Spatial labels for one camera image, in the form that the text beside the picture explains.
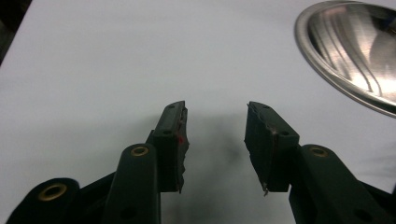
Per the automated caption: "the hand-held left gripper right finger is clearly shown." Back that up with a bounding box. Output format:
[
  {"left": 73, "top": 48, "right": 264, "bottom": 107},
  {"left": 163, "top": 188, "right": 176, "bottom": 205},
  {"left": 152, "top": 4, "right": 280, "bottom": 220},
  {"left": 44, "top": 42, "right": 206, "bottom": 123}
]
[{"left": 244, "top": 101, "right": 302, "bottom": 197}]

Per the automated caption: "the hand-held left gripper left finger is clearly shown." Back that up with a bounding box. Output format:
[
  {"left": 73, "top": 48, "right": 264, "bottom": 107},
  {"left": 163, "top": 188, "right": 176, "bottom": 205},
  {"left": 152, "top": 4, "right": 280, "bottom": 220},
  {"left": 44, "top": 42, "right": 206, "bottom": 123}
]
[{"left": 145, "top": 100, "right": 191, "bottom": 194}]

